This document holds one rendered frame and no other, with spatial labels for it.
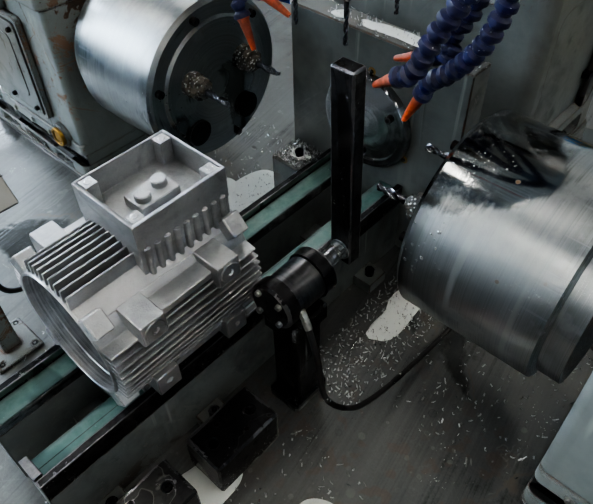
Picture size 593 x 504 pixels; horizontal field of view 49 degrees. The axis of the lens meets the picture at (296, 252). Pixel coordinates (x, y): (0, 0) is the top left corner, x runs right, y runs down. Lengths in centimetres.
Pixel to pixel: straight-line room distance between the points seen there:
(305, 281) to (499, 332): 21
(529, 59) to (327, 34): 27
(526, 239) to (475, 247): 5
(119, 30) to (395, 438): 67
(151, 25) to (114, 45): 7
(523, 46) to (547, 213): 33
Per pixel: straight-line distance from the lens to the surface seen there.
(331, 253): 74
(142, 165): 73
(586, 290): 64
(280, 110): 136
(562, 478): 79
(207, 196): 67
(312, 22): 96
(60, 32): 110
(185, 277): 68
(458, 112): 86
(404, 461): 86
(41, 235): 75
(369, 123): 95
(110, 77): 100
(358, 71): 61
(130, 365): 66
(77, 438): 77
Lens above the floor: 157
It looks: 47 degrees down
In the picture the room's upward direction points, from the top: 2 degrees counter-clockwise
